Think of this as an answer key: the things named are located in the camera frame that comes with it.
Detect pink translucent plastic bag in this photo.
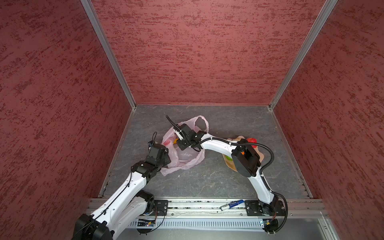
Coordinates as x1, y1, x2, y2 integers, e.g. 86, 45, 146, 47
160, 116, 209, 176

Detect pink faceted plastic bowl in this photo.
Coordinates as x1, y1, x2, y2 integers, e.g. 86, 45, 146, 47
223, 145, 264, 177

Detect fake red apple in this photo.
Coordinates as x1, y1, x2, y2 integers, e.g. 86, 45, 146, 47
247, 138, 257, 149

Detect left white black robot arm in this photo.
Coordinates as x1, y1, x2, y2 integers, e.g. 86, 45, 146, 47
72, 144, 171, 240

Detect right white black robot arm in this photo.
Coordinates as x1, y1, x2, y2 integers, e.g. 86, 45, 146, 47
173, 124, 279, 215

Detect left small circuit board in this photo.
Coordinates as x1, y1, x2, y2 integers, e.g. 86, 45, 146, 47
137, 219, 157, 228

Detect small circuit board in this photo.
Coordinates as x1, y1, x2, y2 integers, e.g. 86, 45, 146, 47
263, 219, 279, 234
137, 219, 157, 228

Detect blue white marker pen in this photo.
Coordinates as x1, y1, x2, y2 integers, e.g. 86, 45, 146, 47
220, 200, 244, 211

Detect right small circuit board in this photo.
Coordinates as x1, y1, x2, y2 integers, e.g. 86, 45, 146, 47
263, 219, 279, 234

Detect thin black left cable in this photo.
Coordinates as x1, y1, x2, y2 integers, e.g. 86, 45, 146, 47
71, 131, 158, 238

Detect black corrugated cable conduit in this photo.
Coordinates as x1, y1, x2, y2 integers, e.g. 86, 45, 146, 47
165, 115, 276, 175

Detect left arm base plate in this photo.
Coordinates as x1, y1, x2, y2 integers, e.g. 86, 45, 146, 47
149, 200, 169, 217

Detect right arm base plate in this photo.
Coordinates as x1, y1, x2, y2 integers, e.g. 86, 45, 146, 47
244, 200, 286, 217

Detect aluminium front rail frame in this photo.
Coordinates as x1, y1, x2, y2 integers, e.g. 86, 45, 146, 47
80, 197, 340, 240

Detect left aluminium corner post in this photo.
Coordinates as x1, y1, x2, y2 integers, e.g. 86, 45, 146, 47
81, 0, 137, 111

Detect aluminium corner post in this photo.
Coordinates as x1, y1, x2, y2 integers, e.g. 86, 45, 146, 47
269, 0, 338, 112
81, 0, 137, 111

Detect right aluminium corner post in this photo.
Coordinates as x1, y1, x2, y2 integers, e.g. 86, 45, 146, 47
269, 0, 338, 112

